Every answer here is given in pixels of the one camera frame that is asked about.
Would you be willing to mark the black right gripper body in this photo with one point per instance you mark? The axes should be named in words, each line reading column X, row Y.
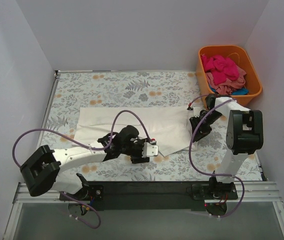
column 200, row 124

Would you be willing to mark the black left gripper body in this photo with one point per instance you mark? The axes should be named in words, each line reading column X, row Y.
column 138, row 152

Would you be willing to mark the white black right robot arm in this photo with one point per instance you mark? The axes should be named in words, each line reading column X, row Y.
column 244, row 135

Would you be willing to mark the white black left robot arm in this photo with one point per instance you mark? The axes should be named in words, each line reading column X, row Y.
column 45, row 169

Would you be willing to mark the salmon pink crumpled shirt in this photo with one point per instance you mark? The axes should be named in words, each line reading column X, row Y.
column 229, row 86

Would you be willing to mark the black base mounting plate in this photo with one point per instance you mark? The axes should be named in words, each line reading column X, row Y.
column 155, row 202

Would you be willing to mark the blue crumpled shirt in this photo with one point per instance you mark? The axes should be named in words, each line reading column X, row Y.
column 240, row 92

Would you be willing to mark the orange plastic laundry basket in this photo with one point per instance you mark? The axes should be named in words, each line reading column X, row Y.
column 241, row 58

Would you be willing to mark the magenta crumpled shirt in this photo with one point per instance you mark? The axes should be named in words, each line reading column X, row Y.
column 221, row 68

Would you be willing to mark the floral patterned table mat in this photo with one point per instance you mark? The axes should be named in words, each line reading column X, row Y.
column 76, row 90

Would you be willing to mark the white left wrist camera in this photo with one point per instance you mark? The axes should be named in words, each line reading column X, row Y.
column 150, row 148

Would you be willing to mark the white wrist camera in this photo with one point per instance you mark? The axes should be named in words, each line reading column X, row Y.
column 194, row 111
column 150, row 148

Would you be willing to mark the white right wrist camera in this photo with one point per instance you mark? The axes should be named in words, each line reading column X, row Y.
column 194, row 111

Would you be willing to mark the aluminium front frame rail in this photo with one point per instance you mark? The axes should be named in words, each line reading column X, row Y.
column 253, row 191

